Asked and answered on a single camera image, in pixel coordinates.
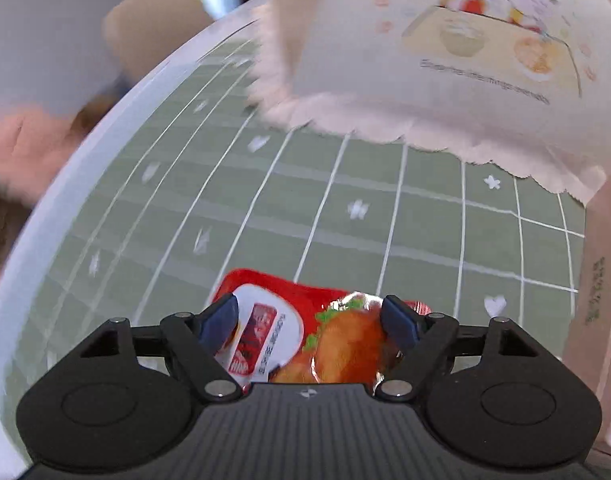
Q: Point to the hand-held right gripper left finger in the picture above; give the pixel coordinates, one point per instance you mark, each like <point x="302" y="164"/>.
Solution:
<point x="220" y="322"/>

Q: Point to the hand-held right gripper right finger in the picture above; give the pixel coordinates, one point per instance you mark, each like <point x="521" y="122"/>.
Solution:
<point x="398" y="327"/>

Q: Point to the red burger print snack packet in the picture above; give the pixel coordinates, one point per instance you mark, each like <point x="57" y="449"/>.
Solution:
<point x="335" y="345"/>

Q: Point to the pink cardboard box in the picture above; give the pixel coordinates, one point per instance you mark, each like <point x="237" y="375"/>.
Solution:
<point x="605" y="310"/>

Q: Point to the green grid tablecloth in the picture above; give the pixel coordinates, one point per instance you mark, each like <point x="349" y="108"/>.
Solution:
<point x="285" y="210"/>

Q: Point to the white cartoon print food cover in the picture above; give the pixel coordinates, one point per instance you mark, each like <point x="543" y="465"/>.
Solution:
<point x="385" y="60"/>

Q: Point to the beige chair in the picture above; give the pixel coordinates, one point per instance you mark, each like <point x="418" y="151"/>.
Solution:
<point x="155" y="30"/>

